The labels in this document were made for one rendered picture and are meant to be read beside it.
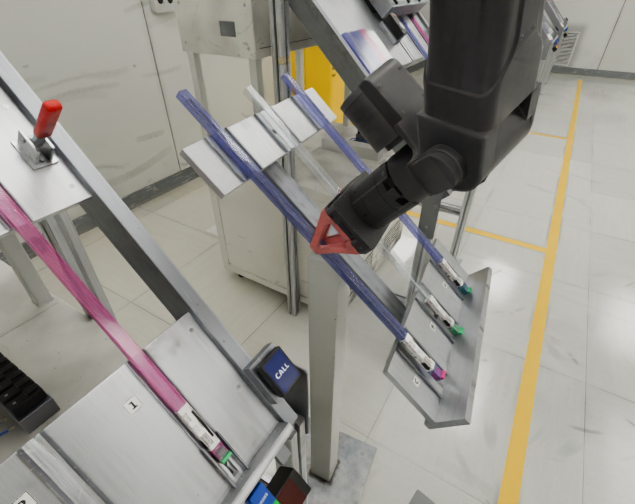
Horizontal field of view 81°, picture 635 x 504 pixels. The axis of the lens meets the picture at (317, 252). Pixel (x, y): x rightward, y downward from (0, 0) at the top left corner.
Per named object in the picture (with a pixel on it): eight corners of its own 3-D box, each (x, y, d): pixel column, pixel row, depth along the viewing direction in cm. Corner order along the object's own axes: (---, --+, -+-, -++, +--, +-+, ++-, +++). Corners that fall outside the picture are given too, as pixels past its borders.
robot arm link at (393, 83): (465, 185, 27) (533, 117, 29) (364, 59, 26) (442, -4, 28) (392, 213, 39) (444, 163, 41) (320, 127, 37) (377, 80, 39)
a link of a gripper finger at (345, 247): (286, 239, 46) (334, 199, 40) (312, 213, 51) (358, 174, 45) (323, 278, 47) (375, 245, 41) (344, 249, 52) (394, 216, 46)
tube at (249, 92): (455, 330, 62) (461, 328, 61) (454, 336, 61) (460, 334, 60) (247, 90, 55) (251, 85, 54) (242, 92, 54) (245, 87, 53)
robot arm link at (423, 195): (468, 178, 33) (476, 157, 37) (419, 117, 32) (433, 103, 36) (408, 217, 37) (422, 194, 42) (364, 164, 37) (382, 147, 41)
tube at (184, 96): (437, 374, 53) (444, 372, 52) (435, 381, 52) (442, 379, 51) (183, 95, 46) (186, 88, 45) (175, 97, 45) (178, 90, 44)
